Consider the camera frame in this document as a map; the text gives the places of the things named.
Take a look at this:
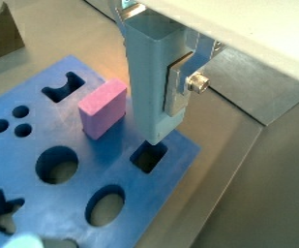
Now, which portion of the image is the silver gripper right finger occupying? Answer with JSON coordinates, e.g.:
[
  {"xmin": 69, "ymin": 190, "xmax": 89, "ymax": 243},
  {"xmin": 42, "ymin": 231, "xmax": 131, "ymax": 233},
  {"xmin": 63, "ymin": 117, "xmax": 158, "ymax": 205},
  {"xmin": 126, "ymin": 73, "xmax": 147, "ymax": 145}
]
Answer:
[{"xmin": 163, "ymin": 28, "xmax": 225, "ymax": 116}]

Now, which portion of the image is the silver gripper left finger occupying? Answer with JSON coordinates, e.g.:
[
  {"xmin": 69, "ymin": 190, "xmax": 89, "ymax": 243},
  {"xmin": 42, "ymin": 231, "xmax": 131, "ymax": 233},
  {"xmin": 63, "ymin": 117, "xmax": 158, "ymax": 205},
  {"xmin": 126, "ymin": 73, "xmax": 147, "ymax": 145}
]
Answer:
[{"xmin": 107, "ymin": 0, "xmax": 147, "ymax": 37}]

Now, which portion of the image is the blue shape sorter board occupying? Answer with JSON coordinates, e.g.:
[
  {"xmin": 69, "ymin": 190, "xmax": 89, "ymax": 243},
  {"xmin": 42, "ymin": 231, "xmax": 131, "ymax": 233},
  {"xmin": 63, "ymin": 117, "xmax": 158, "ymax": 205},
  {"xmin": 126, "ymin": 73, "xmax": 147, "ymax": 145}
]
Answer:
[{"xmin": 0, "ymin": 56, "xmax": 199, "ymax": 248}]

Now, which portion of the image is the purple rectangular block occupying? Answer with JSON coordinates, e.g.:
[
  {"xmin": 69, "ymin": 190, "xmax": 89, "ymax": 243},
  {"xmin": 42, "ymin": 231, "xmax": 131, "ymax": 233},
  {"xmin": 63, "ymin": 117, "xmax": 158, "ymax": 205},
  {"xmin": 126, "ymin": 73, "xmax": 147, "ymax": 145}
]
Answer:
[{"xmin": 78, "ymin": 78, "xmax": 127, "ymax": 140}]

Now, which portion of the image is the light blue rounded block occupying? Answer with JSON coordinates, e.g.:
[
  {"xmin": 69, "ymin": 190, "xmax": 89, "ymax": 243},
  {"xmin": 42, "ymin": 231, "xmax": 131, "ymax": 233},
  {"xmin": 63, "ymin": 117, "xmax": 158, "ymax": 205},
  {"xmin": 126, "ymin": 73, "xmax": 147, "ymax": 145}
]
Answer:
[{"xmin": 2, "ymin": 233, "xmax": 45, "ymax": 248}]

